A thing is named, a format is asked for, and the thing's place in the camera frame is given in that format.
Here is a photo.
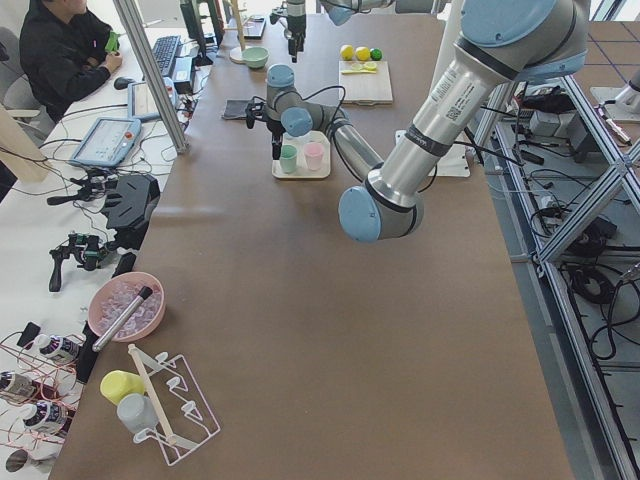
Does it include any yellow cup on rack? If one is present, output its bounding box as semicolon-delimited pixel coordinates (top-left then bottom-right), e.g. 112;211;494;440
100;370;145;405

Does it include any green plastic bowl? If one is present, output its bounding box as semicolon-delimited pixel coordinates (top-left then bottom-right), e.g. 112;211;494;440
241;46;269;69

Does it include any white wire rack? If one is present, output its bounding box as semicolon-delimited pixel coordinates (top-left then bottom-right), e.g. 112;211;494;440
128;344;222;467

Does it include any green plastic cup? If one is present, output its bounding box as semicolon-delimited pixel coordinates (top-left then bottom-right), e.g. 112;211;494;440
279;144;298;174

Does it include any whole lemon near lime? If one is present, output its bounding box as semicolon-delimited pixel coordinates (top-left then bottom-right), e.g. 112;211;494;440
354;46;371;62

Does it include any wooden cutting board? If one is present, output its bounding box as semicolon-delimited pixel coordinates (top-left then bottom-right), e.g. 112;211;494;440
338;61;393;105

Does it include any blue teach pendant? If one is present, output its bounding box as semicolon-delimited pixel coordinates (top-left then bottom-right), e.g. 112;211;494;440
69;117;142;168
127;77;179;122

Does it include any wooden cup stand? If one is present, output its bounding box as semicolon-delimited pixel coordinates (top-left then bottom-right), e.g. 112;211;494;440
222;0;246;65

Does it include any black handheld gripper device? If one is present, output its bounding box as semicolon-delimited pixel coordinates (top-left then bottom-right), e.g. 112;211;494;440
48;232;116;292

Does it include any pink plastic cup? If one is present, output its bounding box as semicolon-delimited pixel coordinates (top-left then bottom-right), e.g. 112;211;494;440
303;141;324;171

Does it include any green lime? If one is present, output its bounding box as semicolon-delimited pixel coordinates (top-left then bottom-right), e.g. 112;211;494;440
370;48;383;61

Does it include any grey cup on rack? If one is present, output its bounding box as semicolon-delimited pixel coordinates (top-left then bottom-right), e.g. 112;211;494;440
116;393;159;434

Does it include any black perforated stand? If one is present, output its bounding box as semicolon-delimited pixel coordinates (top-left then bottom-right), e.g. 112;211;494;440
100;174;160;251

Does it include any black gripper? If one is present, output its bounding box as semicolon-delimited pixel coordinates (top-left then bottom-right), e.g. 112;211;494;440
286;14;306;63
266;117;286;160

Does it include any seated person black jacket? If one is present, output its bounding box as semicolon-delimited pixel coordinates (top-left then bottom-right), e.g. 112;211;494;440
19;0;123;122

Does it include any black keyboard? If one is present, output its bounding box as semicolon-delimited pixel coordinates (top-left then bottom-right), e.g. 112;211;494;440
152;35;182;77

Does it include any aluminium frame post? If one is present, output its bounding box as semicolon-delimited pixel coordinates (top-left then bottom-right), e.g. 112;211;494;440
113;0;188;155

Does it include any pink bowl with ice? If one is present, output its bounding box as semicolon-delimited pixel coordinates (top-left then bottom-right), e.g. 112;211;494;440
87;271;167;344

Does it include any yellow plastic knife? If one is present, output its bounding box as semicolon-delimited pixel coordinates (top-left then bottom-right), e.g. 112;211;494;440
340;69;377;75

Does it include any whole lemon outer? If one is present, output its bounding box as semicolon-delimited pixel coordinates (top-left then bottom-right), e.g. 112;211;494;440
340;44;354;61

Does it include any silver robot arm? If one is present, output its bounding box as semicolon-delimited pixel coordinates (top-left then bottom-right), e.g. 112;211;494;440
261;1;590;243
270;0;446;63

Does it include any black computer mouse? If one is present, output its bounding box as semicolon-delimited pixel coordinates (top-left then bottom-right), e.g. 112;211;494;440
113;77;136;91

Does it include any grey folded cloth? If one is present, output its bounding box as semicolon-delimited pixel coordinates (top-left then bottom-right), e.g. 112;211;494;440
221;99;250;120

